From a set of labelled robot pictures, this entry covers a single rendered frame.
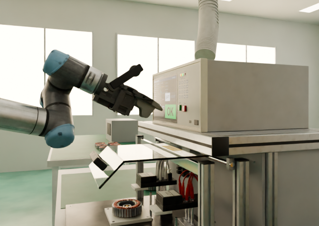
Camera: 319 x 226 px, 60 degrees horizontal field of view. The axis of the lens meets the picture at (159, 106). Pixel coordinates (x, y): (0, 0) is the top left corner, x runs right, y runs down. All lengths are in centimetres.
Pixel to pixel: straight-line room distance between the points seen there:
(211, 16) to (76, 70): 169
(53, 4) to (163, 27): 219
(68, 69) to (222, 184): 58
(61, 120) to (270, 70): 62
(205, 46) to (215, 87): 136
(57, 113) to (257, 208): 58
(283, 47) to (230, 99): 692
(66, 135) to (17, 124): 12
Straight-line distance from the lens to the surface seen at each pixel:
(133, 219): 107
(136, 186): 109
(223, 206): 95
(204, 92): 77
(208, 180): 70
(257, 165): 78
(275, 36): 760
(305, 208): 90
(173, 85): 95
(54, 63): 80
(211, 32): 225
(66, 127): 77
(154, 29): 601
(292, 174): 84
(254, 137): 73
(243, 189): 76
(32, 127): 76
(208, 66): 79
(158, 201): 89
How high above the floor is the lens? 119
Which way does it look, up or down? level
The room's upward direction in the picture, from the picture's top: straight up
